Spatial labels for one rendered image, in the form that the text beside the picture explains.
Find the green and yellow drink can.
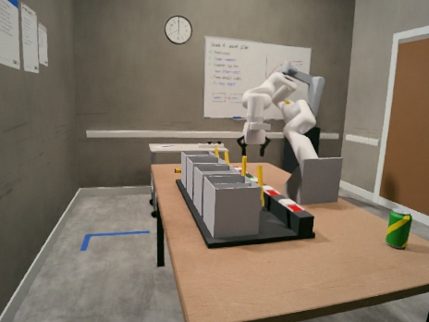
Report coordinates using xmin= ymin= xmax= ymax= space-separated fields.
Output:
xmin=386 ymin=208 xmax=412 ymax=249

